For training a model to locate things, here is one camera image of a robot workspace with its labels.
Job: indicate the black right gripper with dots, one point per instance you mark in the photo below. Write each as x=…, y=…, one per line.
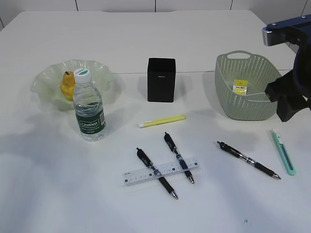
x=291, y=88

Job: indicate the yellow waste paper packaging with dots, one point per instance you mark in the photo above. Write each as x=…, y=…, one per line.
x=240, y=87

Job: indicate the teal utility knife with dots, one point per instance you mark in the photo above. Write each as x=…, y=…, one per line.
x=282, y=150

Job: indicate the clear water bottle green label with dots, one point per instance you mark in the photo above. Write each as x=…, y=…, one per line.
x=88, y=106

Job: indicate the yellow pear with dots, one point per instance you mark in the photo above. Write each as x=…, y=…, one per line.
x=67, y=85

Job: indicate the green woven plastic basket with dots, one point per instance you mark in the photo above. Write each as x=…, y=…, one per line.
x=259, y=71

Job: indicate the black gel pen right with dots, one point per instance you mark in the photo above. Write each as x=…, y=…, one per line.
x=234, y=152

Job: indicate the black gel pen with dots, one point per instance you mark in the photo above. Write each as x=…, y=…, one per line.
x=234, y=152
x=180, y=159
x=149, y=164

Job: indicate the black gel pen middle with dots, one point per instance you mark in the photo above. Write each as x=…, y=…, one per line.
x=180, y=159

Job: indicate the yellow utility knife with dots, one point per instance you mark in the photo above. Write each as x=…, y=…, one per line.
x=163, y=120

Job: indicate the black square pen holder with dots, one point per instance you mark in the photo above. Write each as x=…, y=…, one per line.
x=161, y=73

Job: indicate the black gel pen left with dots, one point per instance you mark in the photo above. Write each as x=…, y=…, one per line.
x=149, y=164

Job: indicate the clear plastic ruler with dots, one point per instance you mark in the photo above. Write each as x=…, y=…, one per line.
x=145, y=175

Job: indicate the green wavy glass plate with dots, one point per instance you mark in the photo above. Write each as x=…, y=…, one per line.
x=47, y=83

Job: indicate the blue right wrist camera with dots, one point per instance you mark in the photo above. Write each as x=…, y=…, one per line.
x=295, y=30

